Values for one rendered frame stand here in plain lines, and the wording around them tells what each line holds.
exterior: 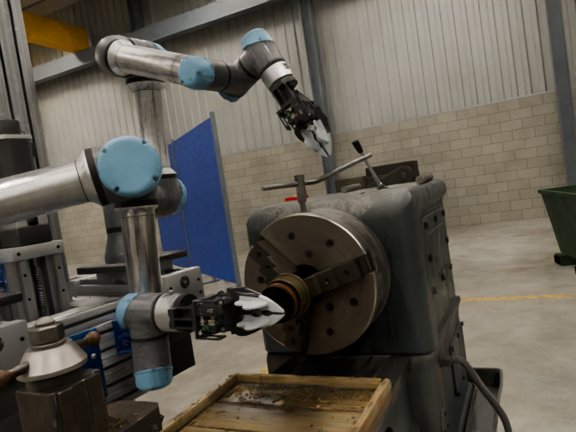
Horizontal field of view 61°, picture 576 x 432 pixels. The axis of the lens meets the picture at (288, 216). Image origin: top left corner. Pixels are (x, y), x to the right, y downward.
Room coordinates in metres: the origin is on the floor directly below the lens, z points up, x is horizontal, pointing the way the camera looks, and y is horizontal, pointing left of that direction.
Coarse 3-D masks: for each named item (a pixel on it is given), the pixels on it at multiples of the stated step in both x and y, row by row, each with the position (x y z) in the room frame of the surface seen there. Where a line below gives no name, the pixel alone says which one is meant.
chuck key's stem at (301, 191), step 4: (296, 176) 1.09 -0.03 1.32; (300, 176) 1.09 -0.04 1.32; (296, 180) 1.09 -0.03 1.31; (300, 180) 1.09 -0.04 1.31; (300, 184) 1.09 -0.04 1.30; (304, 184) 1.09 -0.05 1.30; (296, 188) 1.09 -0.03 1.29; (300, 188) 1.09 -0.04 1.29; (304, 188) 1.09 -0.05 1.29; (300, 192) 1.09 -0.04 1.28; (304, 192) 1.09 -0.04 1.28; (300, 196) 1.09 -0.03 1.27; (304, 196) 1.09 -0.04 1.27; (300, 200) 1.09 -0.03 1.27; (304, 200) 1.09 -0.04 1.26; (300, 204) 1.09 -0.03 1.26; (304, 204) 1.09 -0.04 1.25; (300, 208) 1.09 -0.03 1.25; (304, 208) 1.09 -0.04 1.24; (304, 212) 1.09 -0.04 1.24
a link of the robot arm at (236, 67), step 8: (232, 64) 1.25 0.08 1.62; (240, 64) 1.25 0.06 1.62; (232, 72) 1.23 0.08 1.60; (240, 72) 1.25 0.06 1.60; (248, 72) 1.25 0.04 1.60; (232, 80) 1.23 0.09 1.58; (240, 80) 1.25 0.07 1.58; (248, 80) 1.26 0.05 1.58; (256, 80) 1.27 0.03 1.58; (232, 88) 1.25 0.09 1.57; (240, 88) 1.27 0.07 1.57; (248, 88) 1.29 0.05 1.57; (224, 96) 1.30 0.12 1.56; (232, 96) 1.30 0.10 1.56; (240, 96) 1.31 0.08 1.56
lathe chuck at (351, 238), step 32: (288, 224) 1.06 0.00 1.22; (320, 224) 1.03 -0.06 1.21; (352, 224) 1.06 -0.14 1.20; (288, 256) 1.07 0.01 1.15; (320, 256) 1.04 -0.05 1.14; (352, 256) 1.00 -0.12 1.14; (256, 288) 1.11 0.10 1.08; (352, 288) 1.01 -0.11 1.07; (384, 288) 1.04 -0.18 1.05; (320, 320) 1.05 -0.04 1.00; (352, 320) 1.01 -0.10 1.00; (320, 352) 1.05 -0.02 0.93
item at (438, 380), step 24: (456, 312) 1.53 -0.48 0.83; (456, 336) 1.45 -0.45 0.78; (336, 360) 1.20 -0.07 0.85; (360, 360) 1.17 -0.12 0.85; (384, 360) 1.14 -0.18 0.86; (432, 360) 1.11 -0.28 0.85; (408, 384) 1.12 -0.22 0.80; (432, 384) 1.12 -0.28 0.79; (456, 384) 1.35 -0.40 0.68; (432, 408) 1.11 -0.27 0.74; (456, 408) 1.35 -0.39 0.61
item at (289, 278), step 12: (288, 276) 0.97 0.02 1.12; (276, 288) 0.92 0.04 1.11; (288, 288) 0.93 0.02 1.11; (300, 288) 0.95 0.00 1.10; (276, 300) 0.98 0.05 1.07; (288, 300) 0.91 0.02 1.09; (300, 300) 0.93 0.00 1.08; (264, 312) 0.94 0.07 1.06; (288, 312) 0.91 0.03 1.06; (300, 312) 0.94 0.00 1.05
